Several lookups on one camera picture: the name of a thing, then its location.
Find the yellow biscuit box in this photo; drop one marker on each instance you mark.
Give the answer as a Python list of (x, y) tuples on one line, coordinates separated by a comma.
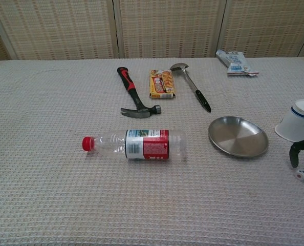
[(162, 84)]

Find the white paper cup blue stripe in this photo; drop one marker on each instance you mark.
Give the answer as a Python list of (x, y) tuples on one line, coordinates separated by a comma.
[(295, 125)]

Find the beige woven tablecloth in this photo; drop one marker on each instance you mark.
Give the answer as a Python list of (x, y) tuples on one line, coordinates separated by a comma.
[(65, 192)]

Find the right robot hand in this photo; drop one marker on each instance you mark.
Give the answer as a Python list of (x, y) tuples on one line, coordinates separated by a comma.
[(295, 151)]

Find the small white die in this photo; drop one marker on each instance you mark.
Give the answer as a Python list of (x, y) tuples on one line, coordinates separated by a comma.
[(301, 175)]

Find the red black claw hammer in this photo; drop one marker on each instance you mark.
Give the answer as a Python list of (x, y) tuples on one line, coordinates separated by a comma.
[(129, 82)]

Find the clear plastic bottle red cap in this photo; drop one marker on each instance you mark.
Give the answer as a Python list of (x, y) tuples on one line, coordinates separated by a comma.
[(147, 146)]

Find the white blue snack bag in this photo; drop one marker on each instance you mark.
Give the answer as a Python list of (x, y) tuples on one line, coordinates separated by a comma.
[(235, 62)]

